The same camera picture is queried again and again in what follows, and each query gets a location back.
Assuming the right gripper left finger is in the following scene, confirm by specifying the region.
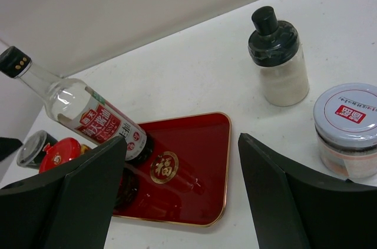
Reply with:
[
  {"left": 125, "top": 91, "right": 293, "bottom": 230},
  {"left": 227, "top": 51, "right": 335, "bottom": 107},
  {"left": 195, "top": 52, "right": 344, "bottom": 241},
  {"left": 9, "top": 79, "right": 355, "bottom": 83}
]
[{"left": 1, "top": 137, "right": 127, "bottom": 248}]

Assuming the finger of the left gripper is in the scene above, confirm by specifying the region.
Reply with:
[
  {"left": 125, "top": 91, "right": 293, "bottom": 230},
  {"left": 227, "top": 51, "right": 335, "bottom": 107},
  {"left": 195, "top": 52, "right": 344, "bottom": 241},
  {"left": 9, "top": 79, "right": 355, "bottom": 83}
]
[{"left": 0, "top": 137, "right": 22, "bottom": 161}]

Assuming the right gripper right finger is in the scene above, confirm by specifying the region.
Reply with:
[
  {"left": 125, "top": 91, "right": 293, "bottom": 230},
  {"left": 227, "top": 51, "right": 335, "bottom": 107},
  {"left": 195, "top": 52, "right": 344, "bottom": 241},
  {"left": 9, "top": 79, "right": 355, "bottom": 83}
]
[{"left": 238, "top": 133, "right": 376, "bottom": 248}]

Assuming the clear lid white shaker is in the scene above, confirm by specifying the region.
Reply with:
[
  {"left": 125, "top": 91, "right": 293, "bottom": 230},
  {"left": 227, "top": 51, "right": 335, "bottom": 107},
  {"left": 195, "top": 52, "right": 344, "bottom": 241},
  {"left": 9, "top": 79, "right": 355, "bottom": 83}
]
[{"left": 16, "top": 130, "right": 58, "bottom": 170}]

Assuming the red lid sauce jar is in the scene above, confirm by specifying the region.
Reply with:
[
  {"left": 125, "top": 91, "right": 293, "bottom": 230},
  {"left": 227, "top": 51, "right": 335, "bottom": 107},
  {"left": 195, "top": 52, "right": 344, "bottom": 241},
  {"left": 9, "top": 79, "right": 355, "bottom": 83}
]
[{"left": 39, "top": 137, "right": 91, "bottom": 173}]

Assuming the soy sauce glass bottle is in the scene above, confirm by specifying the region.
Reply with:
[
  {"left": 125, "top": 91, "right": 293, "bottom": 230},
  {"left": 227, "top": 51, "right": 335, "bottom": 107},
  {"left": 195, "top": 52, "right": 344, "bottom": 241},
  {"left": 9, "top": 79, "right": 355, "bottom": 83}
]
[{"left": 1, "top": 46, "right": 153, "bottom": 165}]

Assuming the jar with white lid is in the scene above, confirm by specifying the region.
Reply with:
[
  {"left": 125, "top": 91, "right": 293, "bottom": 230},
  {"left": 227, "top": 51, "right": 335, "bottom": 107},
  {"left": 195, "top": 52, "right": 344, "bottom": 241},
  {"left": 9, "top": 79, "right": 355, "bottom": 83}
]
[{"left": 313, "top": 83, "right": 376, "bottom": 178}]

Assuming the red rectangular tray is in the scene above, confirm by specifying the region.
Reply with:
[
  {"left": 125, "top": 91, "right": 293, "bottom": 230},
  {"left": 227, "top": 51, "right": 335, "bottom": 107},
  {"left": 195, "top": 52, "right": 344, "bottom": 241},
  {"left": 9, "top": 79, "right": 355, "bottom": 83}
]
[{"left": 113, "top": 112, "right": 232, "bottom": 227}]

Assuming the white powder shaker black cap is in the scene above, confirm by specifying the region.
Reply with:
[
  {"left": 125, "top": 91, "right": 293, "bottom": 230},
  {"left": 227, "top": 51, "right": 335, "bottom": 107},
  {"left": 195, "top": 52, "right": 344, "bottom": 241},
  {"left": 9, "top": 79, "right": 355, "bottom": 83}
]
[{"left": 247, "top": 6, "right": 309, "bottom": 107}]

